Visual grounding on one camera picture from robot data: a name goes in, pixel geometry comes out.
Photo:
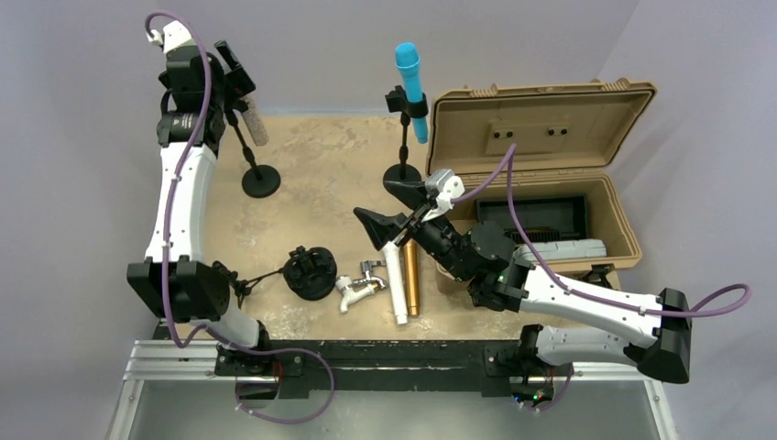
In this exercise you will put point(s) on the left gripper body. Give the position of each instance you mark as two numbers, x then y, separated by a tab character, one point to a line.
221	93

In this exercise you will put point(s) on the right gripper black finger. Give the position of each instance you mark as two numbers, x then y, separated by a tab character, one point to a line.
412	194
380	228

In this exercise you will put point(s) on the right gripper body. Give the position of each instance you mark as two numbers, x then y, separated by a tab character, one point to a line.
435	236

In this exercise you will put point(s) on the white microphone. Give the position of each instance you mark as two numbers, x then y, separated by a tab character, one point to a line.
395	282

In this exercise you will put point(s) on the gold microphone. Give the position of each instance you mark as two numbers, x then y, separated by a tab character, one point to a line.
412	283

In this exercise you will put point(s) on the glitter silver microphone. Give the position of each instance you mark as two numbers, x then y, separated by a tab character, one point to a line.
254	123

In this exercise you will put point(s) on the black stand with clip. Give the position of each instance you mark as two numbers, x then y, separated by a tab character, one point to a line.
260	180
398	102

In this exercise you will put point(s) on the black stand with shock mount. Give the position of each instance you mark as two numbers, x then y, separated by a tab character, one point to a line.
310	272

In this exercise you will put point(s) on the black tripod shock mount stand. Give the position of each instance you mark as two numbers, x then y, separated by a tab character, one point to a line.
241	287

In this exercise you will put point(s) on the blue microphone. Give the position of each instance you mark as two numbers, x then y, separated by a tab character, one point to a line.
408	63

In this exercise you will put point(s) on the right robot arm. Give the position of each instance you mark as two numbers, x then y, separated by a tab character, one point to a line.
651	332

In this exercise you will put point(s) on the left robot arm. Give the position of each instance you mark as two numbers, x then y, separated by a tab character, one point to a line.
173	279

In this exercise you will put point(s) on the white chrome faucet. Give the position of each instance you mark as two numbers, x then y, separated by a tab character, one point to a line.
353	291

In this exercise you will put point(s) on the black tray in case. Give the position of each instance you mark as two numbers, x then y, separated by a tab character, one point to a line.
544	219

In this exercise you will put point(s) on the grey block in case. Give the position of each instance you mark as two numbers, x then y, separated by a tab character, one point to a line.
571	249

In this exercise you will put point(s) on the tan plastic case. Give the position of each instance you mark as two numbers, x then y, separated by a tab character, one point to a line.
543	141

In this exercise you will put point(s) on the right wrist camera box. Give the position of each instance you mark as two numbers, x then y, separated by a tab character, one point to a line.
444	186

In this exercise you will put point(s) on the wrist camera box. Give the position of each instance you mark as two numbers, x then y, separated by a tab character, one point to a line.
173	36
444	186

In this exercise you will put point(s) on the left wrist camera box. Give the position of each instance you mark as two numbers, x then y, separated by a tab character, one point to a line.
173	36

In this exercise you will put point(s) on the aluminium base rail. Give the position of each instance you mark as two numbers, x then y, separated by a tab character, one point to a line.
379	390

